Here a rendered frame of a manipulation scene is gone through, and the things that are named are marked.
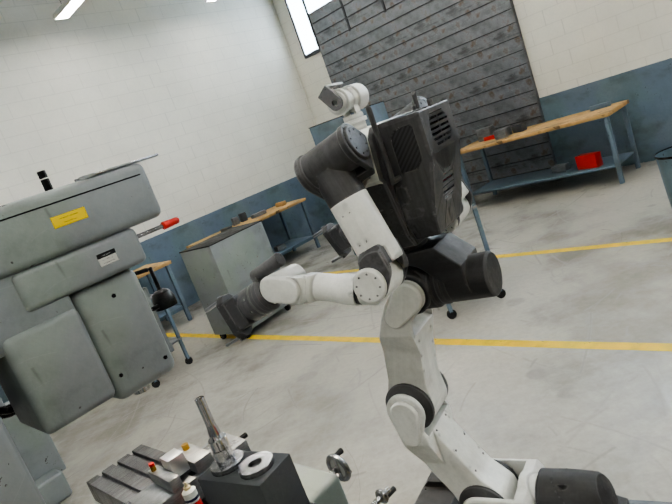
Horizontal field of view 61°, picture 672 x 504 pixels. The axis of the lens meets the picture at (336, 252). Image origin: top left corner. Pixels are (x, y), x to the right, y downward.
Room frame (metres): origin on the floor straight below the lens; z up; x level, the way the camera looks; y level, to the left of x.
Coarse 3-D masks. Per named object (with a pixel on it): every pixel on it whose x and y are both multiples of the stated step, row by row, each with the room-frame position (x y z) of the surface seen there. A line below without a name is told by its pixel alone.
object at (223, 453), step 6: (222, 444) 1.31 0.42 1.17; (228, 444) 1.32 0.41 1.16; (216, 450) 1.30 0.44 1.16; (222, 450) 1.31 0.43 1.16; (228, 450) 1.31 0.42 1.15; (216, 456) 1.31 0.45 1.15; (222, 456) 1.30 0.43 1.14; (228, 456) 1.31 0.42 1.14; (234, 456) 1.32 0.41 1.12; (222, 462) 1.30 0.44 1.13; (228, 462) 1.31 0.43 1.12
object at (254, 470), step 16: (240, 464) 1.28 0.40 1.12; (256, 464) 1.28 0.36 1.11; (272, 464) 1.25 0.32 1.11; (288, 464) 1.26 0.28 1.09; (208, 480) 1.29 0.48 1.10; (224, 480) 1.26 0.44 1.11; (240, 480) 1.24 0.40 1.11; (256, 480) 1.21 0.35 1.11; (272, 480) 1.21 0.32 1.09; (288, 480) 1.25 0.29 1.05; (208, 496) 1.30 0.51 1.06; (224, 496) 1.27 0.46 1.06; (240, 496) 1.23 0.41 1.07; (256, 496) 1.20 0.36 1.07; (272, 496) 1.20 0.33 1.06; (288, 496) 1.23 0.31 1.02; (304, 496) 1.27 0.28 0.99
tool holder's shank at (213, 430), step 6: (198, 402) 1.31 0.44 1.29; (204, 402) 1.32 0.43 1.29; (198, 408) 1.32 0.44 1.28; (204, 408) 1.32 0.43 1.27; (204, 414) 1.31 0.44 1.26; (210, 414) 1.32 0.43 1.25; (204, 420) 1.32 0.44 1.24; (210, 420) 1.32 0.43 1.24; (210, 426) 1.31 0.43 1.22; (216, 426) 1.32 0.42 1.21; (210, 432) 1.31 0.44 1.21; (216, 432) 1.32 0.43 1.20; (216, 438) 1.32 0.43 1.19
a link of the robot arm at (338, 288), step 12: (396, 264) 1.23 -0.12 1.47; (324, 276) 1.28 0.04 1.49; (336, 276) 1.26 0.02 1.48; (348, 276) 1.25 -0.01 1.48; (396, 276) 1.20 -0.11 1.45; (324, 288) 1.26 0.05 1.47; (336, 288) 1.24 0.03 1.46; (348, 288) 1.23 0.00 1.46; (324, 300) 1.28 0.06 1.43; (336, 300) 1.25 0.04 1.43; (348, 300) 1.23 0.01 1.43; (360, 300) 1.21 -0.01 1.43
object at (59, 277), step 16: (112, 240) 1.54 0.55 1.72; (128, 240) 1.56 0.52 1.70; (64, 256) 1.45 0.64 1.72; (80, 256) 1.47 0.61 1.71; (96, 256) 1.50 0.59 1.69; (112, 256) 1.52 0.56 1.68; (128, 256) 1.55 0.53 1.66; (144, 256) 1.58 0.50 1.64; (32, 272) 1.39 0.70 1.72; (48, 272) 1.42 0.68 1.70; (64, 272) 1.44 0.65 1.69; (80, 272) 1.46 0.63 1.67; (96, 272) 1.49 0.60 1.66; (112, 272) 1.52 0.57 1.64; (16, 288) 1.37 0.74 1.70; (32, 288) 1.38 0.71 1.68; (48, 288) 1.41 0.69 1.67; (64, 288) 1.43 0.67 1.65; (80, 288) 1.46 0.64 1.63; (32, 304) 1.37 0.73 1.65
